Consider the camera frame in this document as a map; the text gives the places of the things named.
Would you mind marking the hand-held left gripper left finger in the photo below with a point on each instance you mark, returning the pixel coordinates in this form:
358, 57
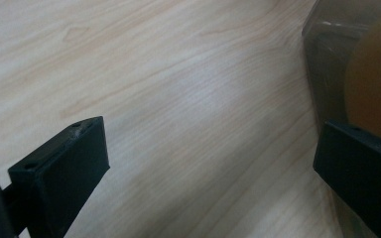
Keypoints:
63, 172

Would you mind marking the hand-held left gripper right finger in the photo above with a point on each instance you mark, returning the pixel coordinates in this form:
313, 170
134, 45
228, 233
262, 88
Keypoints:
363, 172

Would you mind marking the orange toy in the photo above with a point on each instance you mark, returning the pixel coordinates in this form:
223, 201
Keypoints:
377, 82

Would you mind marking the clear brown plastic container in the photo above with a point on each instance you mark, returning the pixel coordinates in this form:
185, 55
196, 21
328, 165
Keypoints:
327, 66

